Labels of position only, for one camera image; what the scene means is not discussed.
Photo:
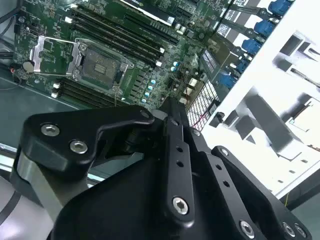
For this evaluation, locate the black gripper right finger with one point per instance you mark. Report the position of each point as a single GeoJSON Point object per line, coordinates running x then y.
{"type": "Point", "coordinates": [222, 175]}

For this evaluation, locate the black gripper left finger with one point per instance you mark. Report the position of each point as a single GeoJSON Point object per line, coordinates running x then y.
{"type": "Point", "coordinates": [62, 140]}

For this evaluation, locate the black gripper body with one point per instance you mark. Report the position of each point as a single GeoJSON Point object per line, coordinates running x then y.
{"type": "Point", "coordinates": [120, 200]}

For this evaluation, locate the steel locking lever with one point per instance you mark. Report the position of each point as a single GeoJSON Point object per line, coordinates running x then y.
{"type": "Point", "coordinates": [115, 99]}

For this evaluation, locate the metal socket cover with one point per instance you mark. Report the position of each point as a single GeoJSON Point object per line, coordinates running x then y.
{"type": "Point", "coordinates": [37, 53]}

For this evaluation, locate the silver green CPU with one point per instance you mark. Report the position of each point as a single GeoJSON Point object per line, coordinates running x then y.
{"type": "Point", "coordinates": [310, 117]}

